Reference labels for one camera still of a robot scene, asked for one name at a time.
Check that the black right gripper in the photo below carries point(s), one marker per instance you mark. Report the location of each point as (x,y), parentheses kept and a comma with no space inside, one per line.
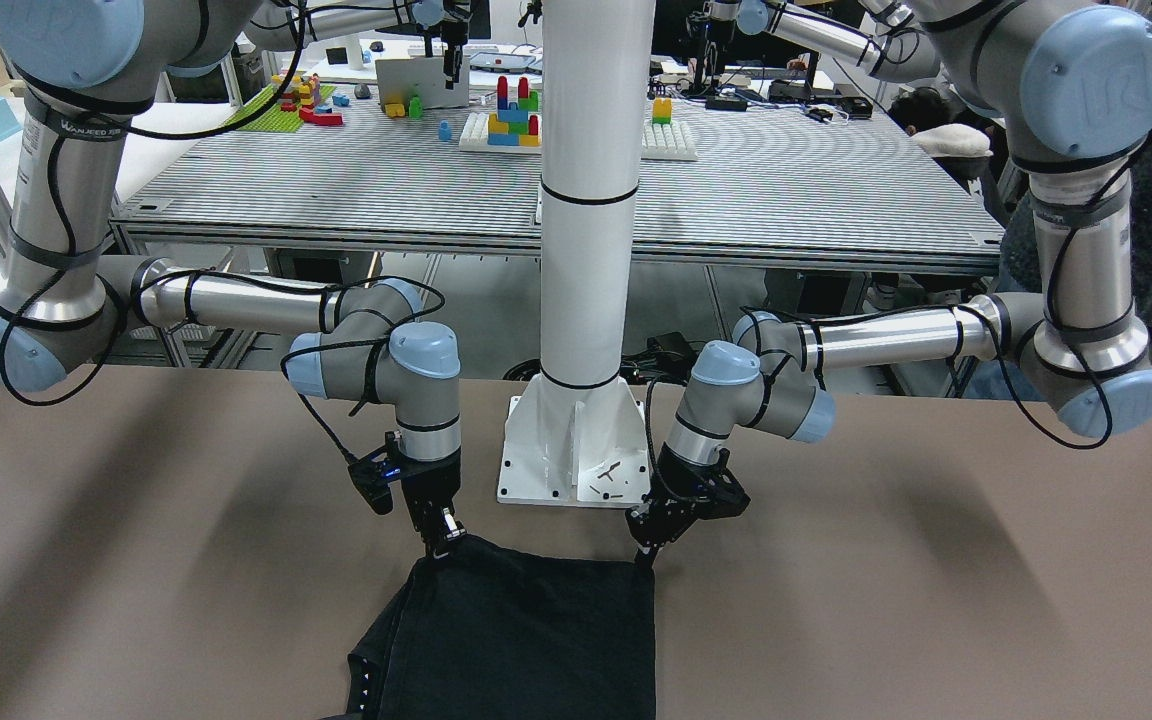
(433,489)

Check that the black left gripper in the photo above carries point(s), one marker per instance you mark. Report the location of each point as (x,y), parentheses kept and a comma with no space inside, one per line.
(673,476)

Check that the black printed t-shirt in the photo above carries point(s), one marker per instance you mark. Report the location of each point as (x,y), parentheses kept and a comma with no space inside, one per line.
(492,633)

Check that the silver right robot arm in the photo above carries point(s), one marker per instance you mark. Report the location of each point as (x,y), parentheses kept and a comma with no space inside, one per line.
(90,68)

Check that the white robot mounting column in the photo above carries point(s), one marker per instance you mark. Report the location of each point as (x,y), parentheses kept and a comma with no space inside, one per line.
(576,436)

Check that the white lego baseplate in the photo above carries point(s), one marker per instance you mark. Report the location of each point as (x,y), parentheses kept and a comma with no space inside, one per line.
(669,142)

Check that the green lego baseplate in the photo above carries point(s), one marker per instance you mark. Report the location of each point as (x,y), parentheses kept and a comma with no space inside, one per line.
(305,103)

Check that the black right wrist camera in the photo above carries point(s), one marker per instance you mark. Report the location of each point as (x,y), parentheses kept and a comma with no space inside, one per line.
(373,476)

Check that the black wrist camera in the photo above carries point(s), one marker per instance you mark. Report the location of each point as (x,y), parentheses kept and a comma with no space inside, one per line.
(373,476)
(720,495)

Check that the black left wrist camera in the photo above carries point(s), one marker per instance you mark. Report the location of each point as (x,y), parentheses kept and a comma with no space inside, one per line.
(720,495)

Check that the aluminium frame striped table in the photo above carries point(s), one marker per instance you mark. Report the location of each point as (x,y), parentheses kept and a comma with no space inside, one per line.
(368,345)

